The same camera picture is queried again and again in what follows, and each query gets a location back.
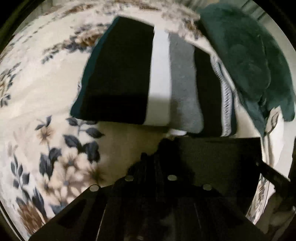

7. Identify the small black garment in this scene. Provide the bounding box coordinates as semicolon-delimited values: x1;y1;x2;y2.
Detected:
127;137;262;214

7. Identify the stack of folded clothes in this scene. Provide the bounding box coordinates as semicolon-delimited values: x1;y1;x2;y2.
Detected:
70;16;237;138

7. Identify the floral fleece bed blanket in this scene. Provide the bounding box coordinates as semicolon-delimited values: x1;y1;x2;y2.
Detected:
0;0;276;237

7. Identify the white cloth with tag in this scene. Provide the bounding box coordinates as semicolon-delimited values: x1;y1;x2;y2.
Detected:
263;106;284;167

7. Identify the dark green fleece garment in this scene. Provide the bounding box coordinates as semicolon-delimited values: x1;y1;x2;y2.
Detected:
199;3;295;135

